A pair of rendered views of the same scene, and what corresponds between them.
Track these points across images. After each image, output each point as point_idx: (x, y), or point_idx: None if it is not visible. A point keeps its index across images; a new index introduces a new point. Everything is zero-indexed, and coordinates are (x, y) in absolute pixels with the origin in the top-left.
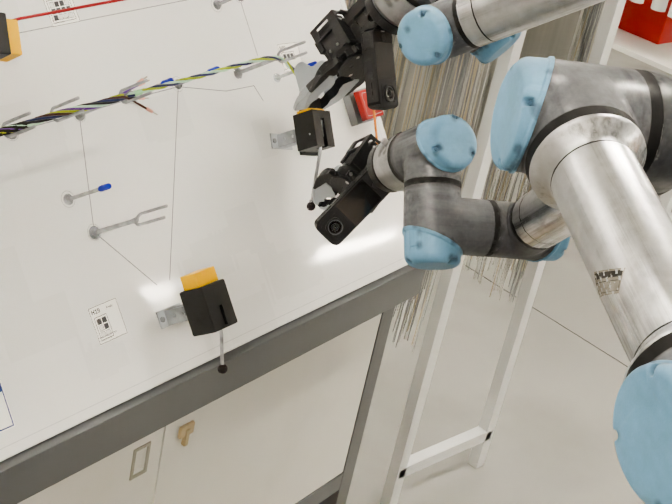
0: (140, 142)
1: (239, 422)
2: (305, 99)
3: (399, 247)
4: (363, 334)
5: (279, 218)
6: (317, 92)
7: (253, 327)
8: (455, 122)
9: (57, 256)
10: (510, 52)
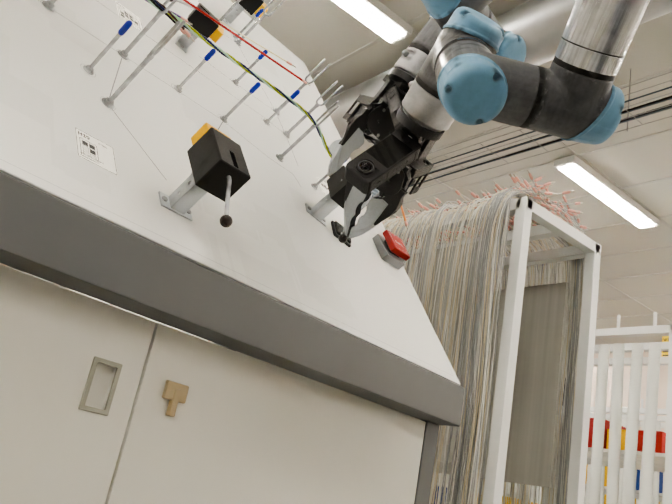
0: (178, 110)
1: (250, 456)
2: (337, 154)
3: (435, 359)
4: (403, 460)
5: (310, 249)
6: (348, 148)
7: (273, 288)
8: (479, 12)
9: (57, 79)
10: (512, 312)
